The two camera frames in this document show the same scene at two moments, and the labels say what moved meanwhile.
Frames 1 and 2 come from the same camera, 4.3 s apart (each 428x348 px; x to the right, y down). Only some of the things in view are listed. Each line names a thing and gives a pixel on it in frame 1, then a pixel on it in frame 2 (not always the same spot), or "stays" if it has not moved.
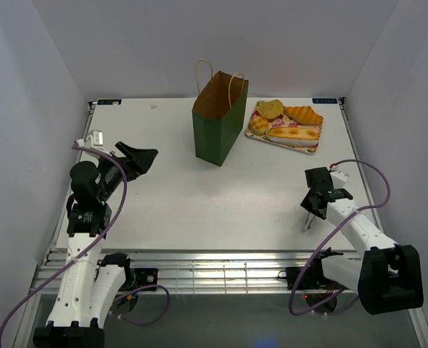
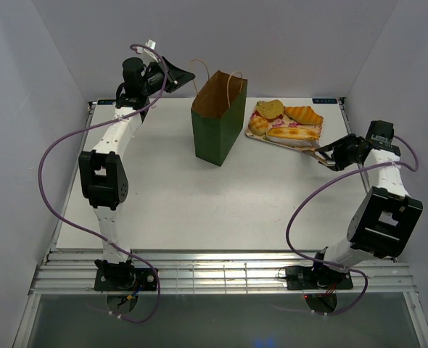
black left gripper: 139,162 -> 175,77
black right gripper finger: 318,177 -> 351,138
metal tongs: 307,225 -> 320,158
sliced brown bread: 271,110 stays
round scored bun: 258,125 stays
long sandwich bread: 292,136 stays
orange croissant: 303,114 stays
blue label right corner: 324,101 stays
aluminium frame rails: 235,272 stays
